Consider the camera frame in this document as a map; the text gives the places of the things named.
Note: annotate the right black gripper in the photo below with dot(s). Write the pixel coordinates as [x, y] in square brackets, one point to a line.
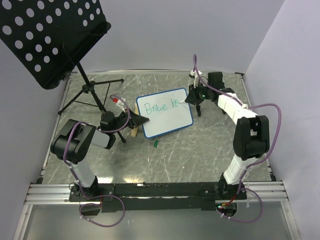
[192, 98]

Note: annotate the black perforated music stand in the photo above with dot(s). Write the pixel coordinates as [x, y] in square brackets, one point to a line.
[50, 37]

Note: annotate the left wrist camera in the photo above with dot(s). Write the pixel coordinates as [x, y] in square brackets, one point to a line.
[119, 101]

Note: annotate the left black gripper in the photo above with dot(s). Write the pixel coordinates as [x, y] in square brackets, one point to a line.
[136, 119]

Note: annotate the blue framed whiteboard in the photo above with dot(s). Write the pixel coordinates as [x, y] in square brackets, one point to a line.
[165, 113]

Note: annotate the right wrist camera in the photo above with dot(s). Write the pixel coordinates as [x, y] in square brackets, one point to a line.
[193, 75]

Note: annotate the green marker cap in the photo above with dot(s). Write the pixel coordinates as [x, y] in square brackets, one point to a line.
[156, 143]

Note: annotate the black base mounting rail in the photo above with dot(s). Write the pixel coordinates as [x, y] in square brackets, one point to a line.
[159, 196]

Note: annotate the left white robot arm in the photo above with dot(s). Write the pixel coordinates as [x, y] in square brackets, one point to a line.
[73, 141]

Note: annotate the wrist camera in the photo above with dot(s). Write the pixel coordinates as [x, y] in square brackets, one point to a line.
[119, 101]
[193, 75]

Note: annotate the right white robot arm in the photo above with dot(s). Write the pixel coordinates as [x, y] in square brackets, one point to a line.
[251, 137]

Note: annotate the wooden rolling pin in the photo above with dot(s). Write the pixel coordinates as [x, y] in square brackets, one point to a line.
[134, 131]

